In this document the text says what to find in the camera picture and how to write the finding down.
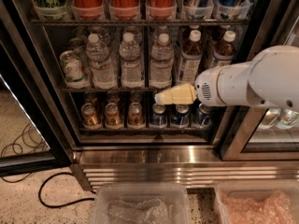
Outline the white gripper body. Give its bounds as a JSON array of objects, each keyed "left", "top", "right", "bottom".
[{"left": 195, "top": 67, "right": 224, "bottom": 106}]

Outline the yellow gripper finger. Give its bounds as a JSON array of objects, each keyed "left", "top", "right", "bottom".
[{"left": 154, "top": 83, "right": 197, "bottom": 105}]

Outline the blue label tea bottle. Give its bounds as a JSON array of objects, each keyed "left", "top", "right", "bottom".
[
  {"left": 204, "top": 30, "right": 236, "bottom": 69},
  {"left": 176, "top": 30, "right": 203, "bottom": 83}
]

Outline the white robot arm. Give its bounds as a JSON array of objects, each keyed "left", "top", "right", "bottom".
[{"left": 154, "top": 46, "right": 299, "bottom": 112}]

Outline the right clear water bottle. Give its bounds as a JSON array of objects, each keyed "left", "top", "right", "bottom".
[{"left": 149, "top": 34, "right": 175, "bottom": 89}]

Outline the clear water bottle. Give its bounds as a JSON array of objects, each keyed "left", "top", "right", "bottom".
[
  {"left": 119, "top": 32, "right": 144, "bottom": 89},
  {"left": 149, "top": 34, "right": 175, "bottom": 89},
  {"left": 86, "top": 34, "right": 117, "bottom": 90}
]

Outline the middle clear water bottle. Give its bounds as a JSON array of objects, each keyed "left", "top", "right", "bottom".
[{"left": 119, "top": 32, "right": 144, "bottom": 89}]

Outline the left clear water bottle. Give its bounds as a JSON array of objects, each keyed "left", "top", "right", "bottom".
[{"left": 86, "top": 34, "right": 117, "bottom": 90}]

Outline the stainless steel fridge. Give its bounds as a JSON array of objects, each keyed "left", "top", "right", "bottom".
[{"left": 0, "top": 0, "right": 299, "bottom": 190}]

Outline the open fridge glass door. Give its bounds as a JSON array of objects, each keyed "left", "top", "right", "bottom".
[{"left": 0, "top": 20, "right": 70, "bottom": 177}]

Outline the middle blue can front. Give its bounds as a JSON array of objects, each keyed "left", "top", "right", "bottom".
[{"left": 170, "top": 105, "right": 190, "bottom": 128}]

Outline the right blue can front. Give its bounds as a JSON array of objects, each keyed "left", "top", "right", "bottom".
[{"left": 192, "top": 104, "right": 212, "bottom": 129}]

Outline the left blue can front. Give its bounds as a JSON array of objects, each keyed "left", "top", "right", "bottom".
[{"left": 149, "top": 104, "right": 167, "bottom": 128}]

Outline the right gold can front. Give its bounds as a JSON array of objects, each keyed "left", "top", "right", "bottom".
[{"left": 127, "top": 103, "right": 145, "bottom": 129}]

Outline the gold can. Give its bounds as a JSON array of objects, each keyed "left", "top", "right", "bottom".
[
  {"left": 105, "top": 103, "right": 123, "bottom": 129},
  {"left": 81, "top": 103, "right": 102, "bottom": 129},
  {"left": 127, "top": 103, "right": 145, "bottom": 129}
]

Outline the middle gold can front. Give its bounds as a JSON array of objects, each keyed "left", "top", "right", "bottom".
[{"left": 105, "top": 103, "right": 123, "bottom": 129}]

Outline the right red cola can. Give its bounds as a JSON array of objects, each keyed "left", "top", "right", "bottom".
[{"left": 147, "top": 0, "right": 175, "bottom": 20}]

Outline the red cola can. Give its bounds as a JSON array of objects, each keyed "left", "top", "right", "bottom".
[
  {"left": 72, "top": 0, "right": 103, "bottom": 20},
  {"left": 147, "top": 0, "right": 175, "bottom": 20},
  {"left": 110, "top": 0, "right": 139, "bottom": 20}
]

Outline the left gold can front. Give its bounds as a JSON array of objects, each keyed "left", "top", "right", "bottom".
[{"left": 81, "top": 103, "right": 102, "bottom": 129}]

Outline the green white can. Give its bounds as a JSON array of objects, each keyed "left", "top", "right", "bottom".
[{"left": 60, "top": 50, "right": 90, "bottom": 89}]

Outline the middle red cola can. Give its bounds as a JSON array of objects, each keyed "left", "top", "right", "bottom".
[{"left": 110, "top": 0, "right": 139, "bottom": 20}]

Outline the clear bin pink wrap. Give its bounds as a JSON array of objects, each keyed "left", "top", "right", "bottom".
[{"left": 214, "top": 180, "right": 299, "bottom": 224}]

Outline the clear bin with bubble wrap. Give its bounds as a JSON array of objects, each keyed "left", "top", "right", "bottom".
[{"left": 91, "top": 183, "right": 192, "bottom": 224}]

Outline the left red cola can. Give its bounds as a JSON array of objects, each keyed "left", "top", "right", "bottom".
[{"left": 72, "top": 0, "right": 103, "bottom": 20}]

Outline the middle wire shelf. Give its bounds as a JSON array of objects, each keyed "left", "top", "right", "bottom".
[{"left": 62, "top": 87, "right": 168, "bottom": 92}]

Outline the wire shelf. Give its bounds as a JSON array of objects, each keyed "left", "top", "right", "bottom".
[
  {"left": 62, "top": 87, "right": 168, "bottom": 92},
  {"left": 30, "top": 19, "right": 249, "bottom": 26}
]

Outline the black power cable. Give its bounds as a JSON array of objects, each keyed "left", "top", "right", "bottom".
[{"left": 37, "top": 172, "right": 97, "bottom": 209}]

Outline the top wire shelf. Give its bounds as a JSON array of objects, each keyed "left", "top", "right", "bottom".
[{"left": 30, "top": 19, "right": 249, "bottom": 26}]

